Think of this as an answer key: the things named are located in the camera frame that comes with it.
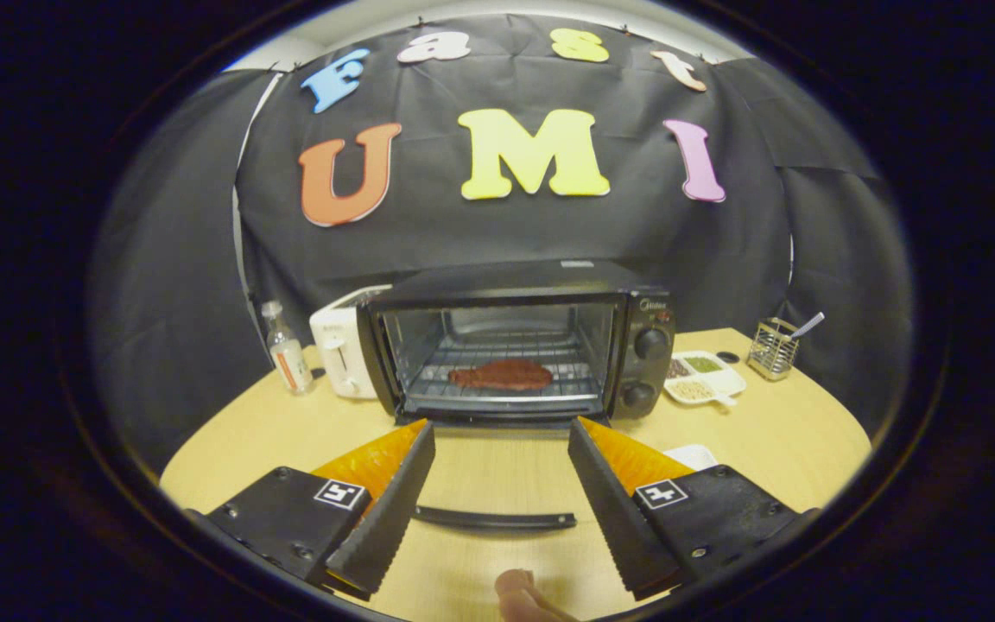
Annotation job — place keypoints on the white divided dish with grains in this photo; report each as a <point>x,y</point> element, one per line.
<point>722,381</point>

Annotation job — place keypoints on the small black round cap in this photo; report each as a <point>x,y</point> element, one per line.
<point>727,357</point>

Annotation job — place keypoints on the black backdrop cloth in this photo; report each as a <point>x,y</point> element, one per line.
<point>506,233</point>

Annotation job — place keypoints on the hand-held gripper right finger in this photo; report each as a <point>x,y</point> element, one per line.
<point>617,518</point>

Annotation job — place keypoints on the white bread toaster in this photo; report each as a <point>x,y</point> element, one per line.
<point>333,345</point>

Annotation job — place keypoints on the small white plastic tray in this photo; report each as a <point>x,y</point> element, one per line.
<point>692,456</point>

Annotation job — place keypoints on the metal spoon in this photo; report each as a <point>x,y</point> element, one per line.
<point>811,323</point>

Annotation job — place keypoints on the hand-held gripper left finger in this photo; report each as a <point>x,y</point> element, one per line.
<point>385,518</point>

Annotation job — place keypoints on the brown meat steak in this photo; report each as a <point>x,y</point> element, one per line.
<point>502,375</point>

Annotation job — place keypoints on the small clear glass bottle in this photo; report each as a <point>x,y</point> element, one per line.
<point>290,363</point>

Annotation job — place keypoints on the black toaster oven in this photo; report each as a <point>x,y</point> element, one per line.
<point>655,371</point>

